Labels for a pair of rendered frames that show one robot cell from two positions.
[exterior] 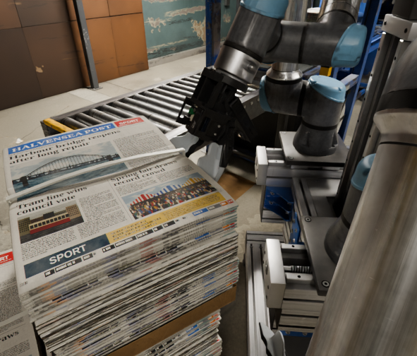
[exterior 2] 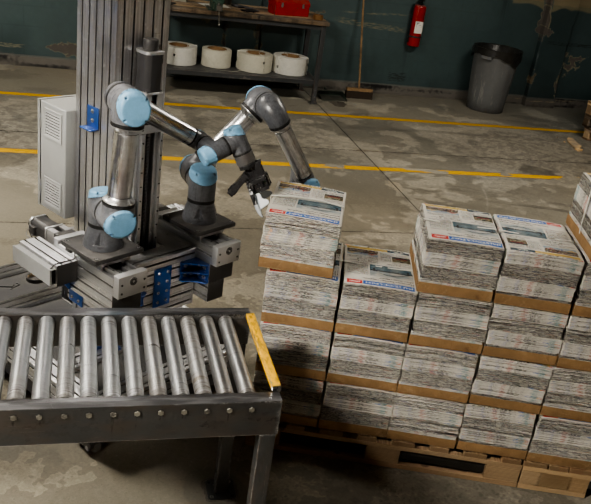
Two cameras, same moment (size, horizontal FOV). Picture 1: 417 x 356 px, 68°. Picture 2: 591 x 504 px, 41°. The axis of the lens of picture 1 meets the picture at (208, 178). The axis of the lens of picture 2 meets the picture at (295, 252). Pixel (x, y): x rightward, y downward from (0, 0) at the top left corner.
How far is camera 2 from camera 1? 3.43 m
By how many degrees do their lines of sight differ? 113
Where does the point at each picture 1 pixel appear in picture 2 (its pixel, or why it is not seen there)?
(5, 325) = (354, 262)
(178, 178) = (286, 189)
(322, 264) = (221, 223)
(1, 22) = not seen: outside the picture
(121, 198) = (310, 193)
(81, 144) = (308, 211)
